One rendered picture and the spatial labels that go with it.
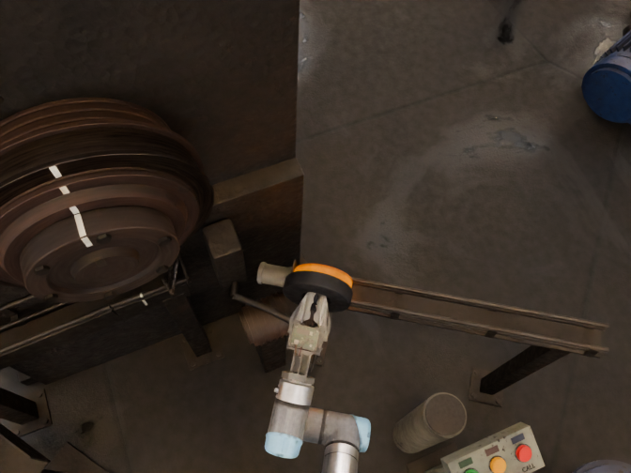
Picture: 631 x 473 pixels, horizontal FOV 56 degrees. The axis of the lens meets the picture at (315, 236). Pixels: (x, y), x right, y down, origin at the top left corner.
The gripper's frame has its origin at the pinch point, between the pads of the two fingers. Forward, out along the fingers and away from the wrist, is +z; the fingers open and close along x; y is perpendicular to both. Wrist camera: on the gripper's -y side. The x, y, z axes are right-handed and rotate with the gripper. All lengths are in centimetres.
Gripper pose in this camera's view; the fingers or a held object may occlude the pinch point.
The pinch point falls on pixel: (317, 289)
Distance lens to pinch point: 132.3
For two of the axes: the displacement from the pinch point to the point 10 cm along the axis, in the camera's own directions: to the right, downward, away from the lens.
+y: -0.1, -1.7, -9.9
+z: 2.2, -9.6, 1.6
